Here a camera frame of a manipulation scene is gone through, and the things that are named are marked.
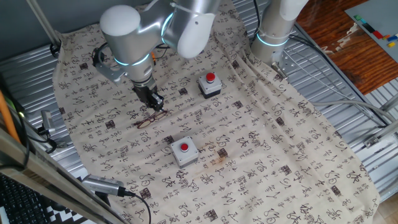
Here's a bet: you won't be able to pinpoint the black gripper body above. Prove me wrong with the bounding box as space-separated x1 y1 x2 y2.
132 83 159 108

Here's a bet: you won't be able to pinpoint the dark red framed glasses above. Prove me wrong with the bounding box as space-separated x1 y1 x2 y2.
136 109 169 130

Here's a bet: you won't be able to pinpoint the grey box small red button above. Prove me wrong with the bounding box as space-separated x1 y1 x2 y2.
170 136 200 169

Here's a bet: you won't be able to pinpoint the grey box large red button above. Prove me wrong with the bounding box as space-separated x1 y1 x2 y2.
198 72 223 100

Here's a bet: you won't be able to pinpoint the beige calligraphy print cloth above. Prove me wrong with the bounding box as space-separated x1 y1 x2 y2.
52 0 382 224

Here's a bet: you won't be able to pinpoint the thin metal pole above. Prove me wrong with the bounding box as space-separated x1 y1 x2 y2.
26 0 62 58

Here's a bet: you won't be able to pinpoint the orange tube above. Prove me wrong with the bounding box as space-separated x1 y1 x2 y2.
0 90 22 144

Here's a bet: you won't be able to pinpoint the black white marker sheet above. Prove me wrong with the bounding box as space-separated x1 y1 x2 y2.
0 203 97 224

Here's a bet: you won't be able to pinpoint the black keyboard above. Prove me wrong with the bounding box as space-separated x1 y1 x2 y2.
0 173 52 224

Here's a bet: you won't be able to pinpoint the black toy brick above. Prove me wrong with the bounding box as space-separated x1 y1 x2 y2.
361 22 376 34

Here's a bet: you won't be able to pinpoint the grey board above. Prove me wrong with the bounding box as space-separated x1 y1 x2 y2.
344 0 398 63

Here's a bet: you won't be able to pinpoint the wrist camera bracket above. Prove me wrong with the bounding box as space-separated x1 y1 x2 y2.
98 58 127 85

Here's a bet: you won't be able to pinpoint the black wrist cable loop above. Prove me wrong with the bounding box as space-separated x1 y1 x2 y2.
91 42 171 68

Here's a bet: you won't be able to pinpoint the long silver camera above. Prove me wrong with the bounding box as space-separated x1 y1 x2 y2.
81 174 137 198

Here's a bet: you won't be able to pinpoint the small silver camera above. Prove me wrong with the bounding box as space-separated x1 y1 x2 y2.
40 110 57 135

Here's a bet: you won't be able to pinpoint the camera mount clamp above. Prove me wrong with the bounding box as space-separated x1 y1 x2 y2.
37 126 68 154

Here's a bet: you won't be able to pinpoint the black camera cable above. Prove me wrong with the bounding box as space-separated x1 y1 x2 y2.
124 190 152 224

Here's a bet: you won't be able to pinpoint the aluminium frame beam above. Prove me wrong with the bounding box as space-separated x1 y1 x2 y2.
0 127 128 224

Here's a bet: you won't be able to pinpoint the black base cable bundle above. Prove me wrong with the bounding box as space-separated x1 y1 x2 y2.
252 0 261 32

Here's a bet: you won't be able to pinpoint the metal base plate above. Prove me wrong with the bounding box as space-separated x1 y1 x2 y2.
271 49 300 82

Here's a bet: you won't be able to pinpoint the grey cable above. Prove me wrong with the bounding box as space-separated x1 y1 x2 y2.
307 98 398 123

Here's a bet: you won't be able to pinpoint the aluminium profile bracket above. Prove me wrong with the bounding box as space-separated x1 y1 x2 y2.
363 93 398 149

